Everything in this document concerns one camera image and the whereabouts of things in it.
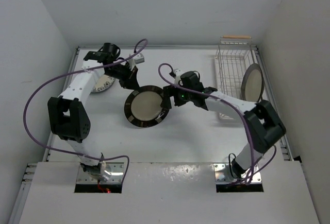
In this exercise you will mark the blue floral plate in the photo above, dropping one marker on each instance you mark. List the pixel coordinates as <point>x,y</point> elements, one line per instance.
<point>103,84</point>

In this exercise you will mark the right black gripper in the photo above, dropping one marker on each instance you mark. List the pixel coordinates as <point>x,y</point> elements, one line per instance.
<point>169,91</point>

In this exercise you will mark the plain dark rim plate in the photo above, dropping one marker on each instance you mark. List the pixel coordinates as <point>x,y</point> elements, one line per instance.
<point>253,84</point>

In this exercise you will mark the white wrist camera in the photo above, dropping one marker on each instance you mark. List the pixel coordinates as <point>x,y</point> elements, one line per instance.
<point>176,75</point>
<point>137,59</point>

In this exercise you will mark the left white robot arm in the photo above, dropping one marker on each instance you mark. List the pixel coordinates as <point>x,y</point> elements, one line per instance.
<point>67,115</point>

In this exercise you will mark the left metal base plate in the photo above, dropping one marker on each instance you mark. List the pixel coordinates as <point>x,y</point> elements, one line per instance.
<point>106,173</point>

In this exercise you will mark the metal wire dish rack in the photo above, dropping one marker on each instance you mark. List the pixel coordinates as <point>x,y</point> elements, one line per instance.
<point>233,57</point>

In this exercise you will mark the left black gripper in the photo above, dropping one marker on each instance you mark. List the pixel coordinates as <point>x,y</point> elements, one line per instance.
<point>131,82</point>

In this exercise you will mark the metal base plate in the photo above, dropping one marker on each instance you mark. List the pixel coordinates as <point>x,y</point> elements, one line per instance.
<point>106,173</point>
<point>223,176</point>

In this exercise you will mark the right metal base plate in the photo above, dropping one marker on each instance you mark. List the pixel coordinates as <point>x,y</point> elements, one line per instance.
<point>223,176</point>

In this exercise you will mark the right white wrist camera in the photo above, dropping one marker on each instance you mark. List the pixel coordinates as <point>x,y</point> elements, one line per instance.
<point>176,75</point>

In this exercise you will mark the striped dark rim plate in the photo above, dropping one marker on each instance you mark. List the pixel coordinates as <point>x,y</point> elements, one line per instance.
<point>142,107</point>

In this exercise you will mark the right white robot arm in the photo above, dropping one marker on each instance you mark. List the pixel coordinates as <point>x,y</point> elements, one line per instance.
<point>261,122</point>

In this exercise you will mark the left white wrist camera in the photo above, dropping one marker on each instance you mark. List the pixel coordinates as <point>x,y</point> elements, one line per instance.
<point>137,59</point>

